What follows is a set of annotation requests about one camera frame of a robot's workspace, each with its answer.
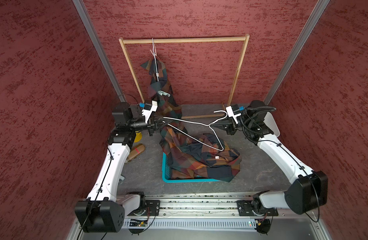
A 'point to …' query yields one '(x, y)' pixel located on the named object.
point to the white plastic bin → (269, 121)
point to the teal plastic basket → (167, 176)
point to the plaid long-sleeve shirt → (202, 155)
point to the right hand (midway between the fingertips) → (209, 126)
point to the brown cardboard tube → (135, 151)
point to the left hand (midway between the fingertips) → (169, 122)
